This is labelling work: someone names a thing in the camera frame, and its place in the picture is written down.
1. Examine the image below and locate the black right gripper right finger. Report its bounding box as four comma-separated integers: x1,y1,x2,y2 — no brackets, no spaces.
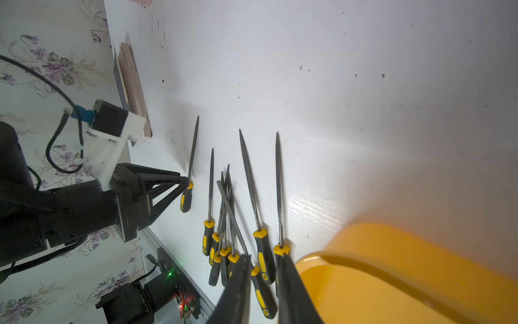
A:
277,255,323,324

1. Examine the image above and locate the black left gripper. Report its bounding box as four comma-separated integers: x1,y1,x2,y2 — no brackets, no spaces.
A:
48,163,190,247

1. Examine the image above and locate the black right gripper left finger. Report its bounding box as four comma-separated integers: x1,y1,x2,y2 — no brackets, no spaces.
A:
207,255,252,324

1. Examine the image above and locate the file tool moved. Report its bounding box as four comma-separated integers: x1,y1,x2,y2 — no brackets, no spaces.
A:
203,148,214,256
180,117,200,213
208,169,227,267

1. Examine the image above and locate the yellow plastic storage box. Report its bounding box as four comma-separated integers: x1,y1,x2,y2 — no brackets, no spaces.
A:
296,224,517,323

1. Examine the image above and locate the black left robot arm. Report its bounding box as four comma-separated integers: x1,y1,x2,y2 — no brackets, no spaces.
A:
1,123,189,266

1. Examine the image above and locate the diagonal flat file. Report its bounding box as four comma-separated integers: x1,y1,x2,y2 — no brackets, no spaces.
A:
217,180,277,319

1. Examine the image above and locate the file in cluster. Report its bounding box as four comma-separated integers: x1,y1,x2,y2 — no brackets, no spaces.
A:
208,165,231,287
220,165,231,287
227,175,240,276

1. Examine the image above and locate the file in centre cluster right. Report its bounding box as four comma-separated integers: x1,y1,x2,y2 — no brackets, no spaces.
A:
227,175,240,276

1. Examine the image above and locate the file in centre cluster left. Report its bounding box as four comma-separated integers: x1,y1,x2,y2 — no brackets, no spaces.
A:
220,165,231,287

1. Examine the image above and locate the rightmost file on table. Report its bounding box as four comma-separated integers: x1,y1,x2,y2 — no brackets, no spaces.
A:
273,132,290,296

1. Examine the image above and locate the dark blue notebook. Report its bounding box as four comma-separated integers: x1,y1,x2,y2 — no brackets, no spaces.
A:
113,43,152,147

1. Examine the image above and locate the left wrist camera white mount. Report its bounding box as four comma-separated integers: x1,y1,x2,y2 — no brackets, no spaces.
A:
66,100,146,191

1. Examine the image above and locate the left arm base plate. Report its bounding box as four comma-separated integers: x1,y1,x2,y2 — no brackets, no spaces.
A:
96,248,201,323

